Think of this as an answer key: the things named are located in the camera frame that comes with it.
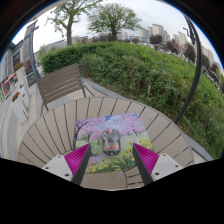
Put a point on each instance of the thin-crowned tree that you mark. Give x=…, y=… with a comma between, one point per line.
x=69, y=33

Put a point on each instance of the small white flower planter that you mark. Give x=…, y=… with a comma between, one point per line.
x=20, y=75

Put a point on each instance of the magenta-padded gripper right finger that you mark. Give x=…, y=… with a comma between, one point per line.
x=146, y=160

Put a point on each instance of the far apartment buildings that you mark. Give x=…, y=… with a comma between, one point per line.
x=156, y=29

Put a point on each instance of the dark curved parasol pole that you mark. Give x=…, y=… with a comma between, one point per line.
x=199, y=66

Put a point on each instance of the round-crowned tree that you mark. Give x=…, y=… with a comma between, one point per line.
x=113, y=20

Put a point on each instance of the large white flower planter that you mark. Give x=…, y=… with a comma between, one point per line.
x=20, y=110

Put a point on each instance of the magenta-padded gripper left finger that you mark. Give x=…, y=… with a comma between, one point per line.
x=75, y=160

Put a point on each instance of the grey slatted outdoor chair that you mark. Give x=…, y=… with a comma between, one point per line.
x=60, y=83

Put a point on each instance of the tall grey sign pillar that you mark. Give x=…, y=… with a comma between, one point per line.
x=28, y=50

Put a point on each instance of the flower landscape print mouse pad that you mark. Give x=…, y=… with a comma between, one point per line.
x=96, y=128

